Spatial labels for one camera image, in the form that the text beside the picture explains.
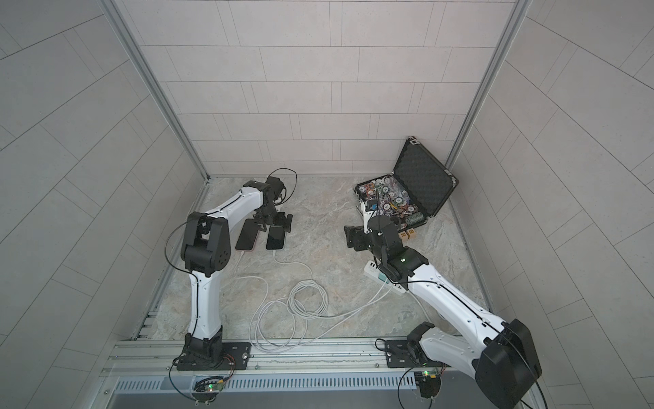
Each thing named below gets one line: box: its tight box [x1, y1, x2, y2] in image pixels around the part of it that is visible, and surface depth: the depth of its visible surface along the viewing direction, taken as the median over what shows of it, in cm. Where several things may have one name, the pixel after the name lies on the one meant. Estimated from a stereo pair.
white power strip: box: [363, 259, 408, 294], surface depth 88 cm
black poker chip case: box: [353, 136, 459, 229], surface depth 104 cm
